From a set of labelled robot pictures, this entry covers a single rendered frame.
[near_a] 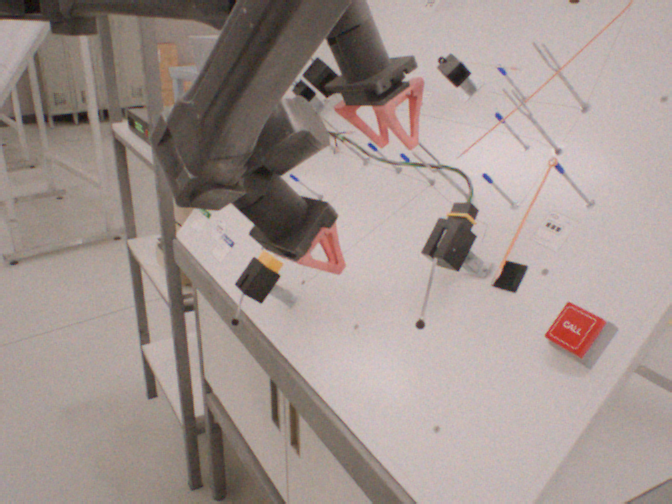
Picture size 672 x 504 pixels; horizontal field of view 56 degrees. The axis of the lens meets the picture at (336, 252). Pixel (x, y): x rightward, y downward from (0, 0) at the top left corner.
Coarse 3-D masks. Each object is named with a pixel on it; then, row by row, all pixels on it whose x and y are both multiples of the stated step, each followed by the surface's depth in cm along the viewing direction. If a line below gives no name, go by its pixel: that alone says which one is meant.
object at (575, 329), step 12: (564, 312) 73; (576, 312) 72; (588, 312) 71; (552, 324) 73; (564, 324) 72; (576, 324) 71; (588, 324) 70; (600, 324) 70; (552, 336) 73; (564, 336) 72; (576, 336) 71; (588, 336) 70; (564, 348) 71; (576, 348) 70; (588, 348) 70
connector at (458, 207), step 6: (456, 204) 87; (462, 204) 86; (468, 204) 85; (450, 210) 87; (456, 210) 86; (462, 210) 86; (468, 210) 85; (474, 210) 86; (450, 216) 87; (456, 216) 86; (462, 216) 85; (474, 216) 86; (462, 222) 85; (468, 222) 85
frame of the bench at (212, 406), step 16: (192, 288) 170; (640, 368) 119; (208, 384) 179; (656, 384) 115; (208, 400) 178; (208, 416) 183; (224, 416) 170; (208, 432) 186; (240, 432) 164; (208, 448) 190; (240, 448) 159; (224, 464) 192; (256, 464) 153; (224, 480) 194; (256, 480) 151; (224, 496) 197; (272, 496) 143; (640, 496) 89; (656, 496) 89
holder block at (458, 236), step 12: (444, 228) 85; (456, 228) 83; (468, 228) 84; (432, 240) 85; (444, 240) 84; (456, 240) 83; (468, 240) 85; (420, 252) 86; (432, 252) 85; (444, 252) 83; (456, 252) 84; (468, 252) 85; (444, 264) 85; (456, 264) 84
